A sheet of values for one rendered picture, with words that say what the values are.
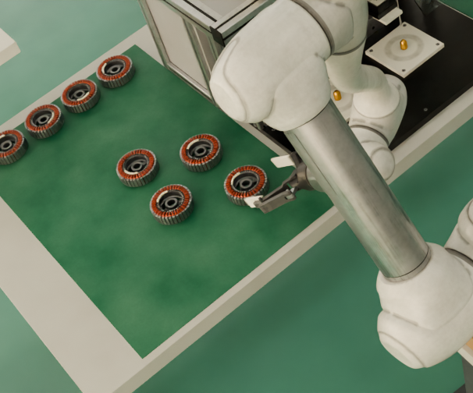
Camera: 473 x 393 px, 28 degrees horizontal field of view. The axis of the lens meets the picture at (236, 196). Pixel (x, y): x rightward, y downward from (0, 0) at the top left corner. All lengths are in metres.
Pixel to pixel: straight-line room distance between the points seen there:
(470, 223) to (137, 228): 0.94
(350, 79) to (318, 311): 1.40
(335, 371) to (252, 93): 1.56
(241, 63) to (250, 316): 1.69
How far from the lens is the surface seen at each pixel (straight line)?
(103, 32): 4.37
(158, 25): 2.74
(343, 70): 1.80
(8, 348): 3.41
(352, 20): 1.66
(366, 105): 2.14
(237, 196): 2.41
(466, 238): 1.91
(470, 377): 2.45
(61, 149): 2.78
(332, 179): 1.69
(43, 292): 2.47
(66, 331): 2.38
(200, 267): 2.35
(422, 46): 2.67
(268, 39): 1.58
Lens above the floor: 2.58
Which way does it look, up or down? 48 degrees down
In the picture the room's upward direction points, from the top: 21 degrees counter-clockwise
